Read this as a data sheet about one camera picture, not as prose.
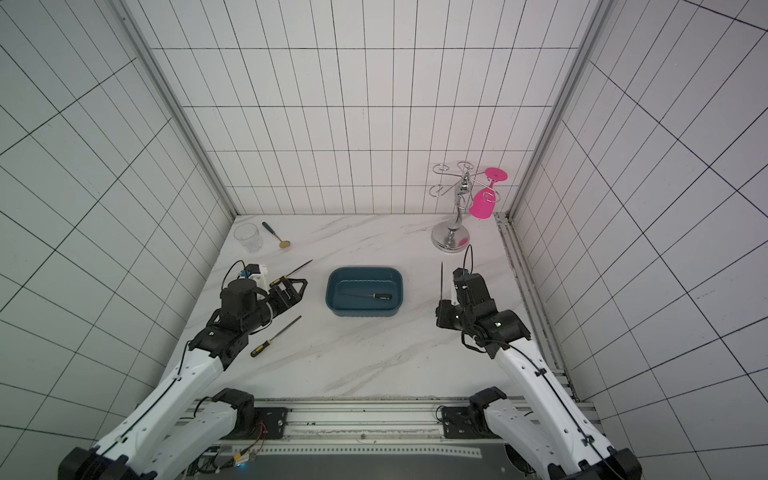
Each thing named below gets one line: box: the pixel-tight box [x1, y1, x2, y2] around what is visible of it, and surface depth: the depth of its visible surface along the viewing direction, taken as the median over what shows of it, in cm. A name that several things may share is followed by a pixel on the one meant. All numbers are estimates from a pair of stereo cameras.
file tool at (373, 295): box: [340, 292, 392, 300], surface depth 97 cm
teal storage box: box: [325, 266, 405, 317], surface depth 97 cm
